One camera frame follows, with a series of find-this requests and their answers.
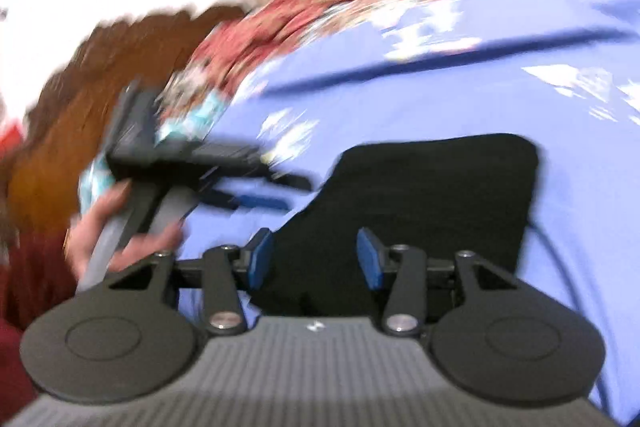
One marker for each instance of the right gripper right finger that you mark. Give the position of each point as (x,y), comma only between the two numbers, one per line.
(381,264)

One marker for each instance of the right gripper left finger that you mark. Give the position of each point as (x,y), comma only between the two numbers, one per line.
(243,267)

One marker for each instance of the black pants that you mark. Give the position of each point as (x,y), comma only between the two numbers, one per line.
(467,194)

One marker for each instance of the left hand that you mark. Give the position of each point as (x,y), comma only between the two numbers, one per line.
(102,228)

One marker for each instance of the teal patterned pillow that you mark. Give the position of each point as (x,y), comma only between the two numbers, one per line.
(195,124)

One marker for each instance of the carved wooden headboard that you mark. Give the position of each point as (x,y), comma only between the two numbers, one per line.
(65,128)

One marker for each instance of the red floral blanket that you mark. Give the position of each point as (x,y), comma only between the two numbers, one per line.
(233,49)

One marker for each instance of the blue patterned bedsheet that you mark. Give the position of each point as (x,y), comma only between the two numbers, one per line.
(562,73)

